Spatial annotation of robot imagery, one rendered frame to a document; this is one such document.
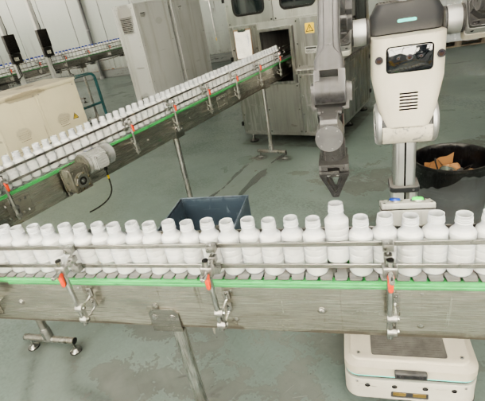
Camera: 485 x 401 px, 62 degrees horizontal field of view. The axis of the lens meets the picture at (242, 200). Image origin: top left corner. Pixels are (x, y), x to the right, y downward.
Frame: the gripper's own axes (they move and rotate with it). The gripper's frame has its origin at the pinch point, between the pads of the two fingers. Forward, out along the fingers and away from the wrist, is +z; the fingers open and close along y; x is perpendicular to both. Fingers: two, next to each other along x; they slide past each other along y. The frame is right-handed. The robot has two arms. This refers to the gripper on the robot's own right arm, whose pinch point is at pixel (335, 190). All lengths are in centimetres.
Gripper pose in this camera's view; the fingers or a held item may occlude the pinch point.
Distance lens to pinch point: 100.7
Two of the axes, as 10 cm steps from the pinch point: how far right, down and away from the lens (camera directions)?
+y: -2.1, 4.9, -8.5
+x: 9.6, -0.5, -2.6
